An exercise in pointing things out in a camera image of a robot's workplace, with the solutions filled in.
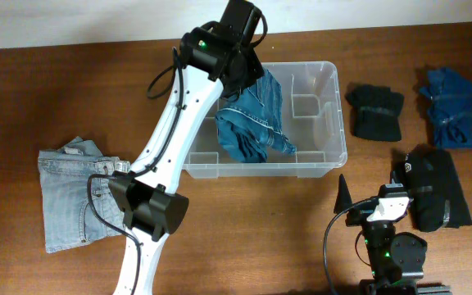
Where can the clear plastic storage bin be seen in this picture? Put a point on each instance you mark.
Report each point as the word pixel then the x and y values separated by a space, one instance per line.
pixel 312 119

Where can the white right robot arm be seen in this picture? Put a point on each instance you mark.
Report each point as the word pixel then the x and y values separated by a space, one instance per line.
pixel 395 259

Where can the dark blue jeans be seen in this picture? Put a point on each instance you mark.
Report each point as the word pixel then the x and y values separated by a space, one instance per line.
pixel 250 123

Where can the large black folded garment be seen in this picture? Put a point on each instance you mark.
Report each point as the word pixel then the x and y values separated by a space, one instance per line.
pixel 433 184

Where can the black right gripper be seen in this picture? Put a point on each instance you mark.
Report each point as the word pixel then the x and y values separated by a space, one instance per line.
pixel 359 215

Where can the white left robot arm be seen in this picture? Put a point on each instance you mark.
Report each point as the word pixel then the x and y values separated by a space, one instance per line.
pixel 215 60

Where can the small black garment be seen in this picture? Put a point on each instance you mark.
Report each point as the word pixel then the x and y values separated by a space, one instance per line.
pixel 377 111

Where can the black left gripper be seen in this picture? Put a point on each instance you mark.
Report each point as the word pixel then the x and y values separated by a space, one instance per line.
pixel 243 73

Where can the blue garment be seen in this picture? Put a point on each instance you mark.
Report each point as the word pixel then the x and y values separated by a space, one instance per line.
pixel 450 111

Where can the light blue jeans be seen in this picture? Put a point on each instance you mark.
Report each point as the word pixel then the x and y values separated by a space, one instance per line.
pixel 63 173

